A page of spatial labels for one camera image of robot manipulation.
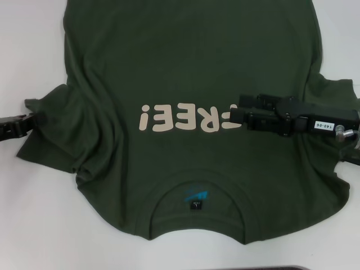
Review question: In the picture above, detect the right arm cable with plug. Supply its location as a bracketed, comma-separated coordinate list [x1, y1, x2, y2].
[334, 124, 360, 166]

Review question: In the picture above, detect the dark green printed t-shirt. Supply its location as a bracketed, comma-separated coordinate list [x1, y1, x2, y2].
[16, 0, 360, 245]

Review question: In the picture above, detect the dark rounded robot base edge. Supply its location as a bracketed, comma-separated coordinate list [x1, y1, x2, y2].
[232, 265, 312, 270]

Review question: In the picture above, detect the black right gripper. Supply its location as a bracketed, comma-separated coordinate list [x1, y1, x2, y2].
[229, 93, 360, 140]

